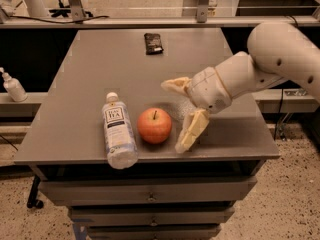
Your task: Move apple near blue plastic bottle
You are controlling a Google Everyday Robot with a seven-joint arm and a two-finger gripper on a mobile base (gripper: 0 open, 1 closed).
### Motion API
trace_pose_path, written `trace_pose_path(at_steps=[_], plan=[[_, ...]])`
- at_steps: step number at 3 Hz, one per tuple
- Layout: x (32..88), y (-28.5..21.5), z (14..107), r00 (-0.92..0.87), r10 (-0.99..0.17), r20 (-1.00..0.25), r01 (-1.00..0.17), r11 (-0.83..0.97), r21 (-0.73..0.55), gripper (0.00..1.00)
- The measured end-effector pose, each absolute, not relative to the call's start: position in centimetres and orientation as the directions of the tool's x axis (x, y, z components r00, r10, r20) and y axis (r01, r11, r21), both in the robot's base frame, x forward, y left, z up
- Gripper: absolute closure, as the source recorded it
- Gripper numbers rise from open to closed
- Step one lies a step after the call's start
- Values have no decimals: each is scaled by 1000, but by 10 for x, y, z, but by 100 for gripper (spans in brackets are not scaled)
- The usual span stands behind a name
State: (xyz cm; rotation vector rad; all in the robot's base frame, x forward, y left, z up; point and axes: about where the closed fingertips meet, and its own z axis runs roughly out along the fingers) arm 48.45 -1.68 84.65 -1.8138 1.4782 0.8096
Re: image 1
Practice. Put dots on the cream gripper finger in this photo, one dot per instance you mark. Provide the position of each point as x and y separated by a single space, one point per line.
178 85
194 124

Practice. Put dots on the grey drawer cabinet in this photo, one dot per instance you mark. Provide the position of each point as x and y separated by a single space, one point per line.
165 195

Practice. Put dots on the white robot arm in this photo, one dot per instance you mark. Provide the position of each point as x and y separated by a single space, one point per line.
276 52

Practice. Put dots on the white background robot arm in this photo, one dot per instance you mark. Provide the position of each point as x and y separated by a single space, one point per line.
36 9

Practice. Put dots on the white pump dispenser bottle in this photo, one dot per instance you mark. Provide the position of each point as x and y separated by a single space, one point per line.
13 87

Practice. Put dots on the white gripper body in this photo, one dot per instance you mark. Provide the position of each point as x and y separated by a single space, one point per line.
207 90

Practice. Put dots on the black snack packet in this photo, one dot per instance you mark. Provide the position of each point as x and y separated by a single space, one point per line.
153 43

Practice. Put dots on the grey metal rail frame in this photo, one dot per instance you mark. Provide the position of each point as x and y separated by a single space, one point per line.
175 13

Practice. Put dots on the red apple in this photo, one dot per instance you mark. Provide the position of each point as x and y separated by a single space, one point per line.
154 125

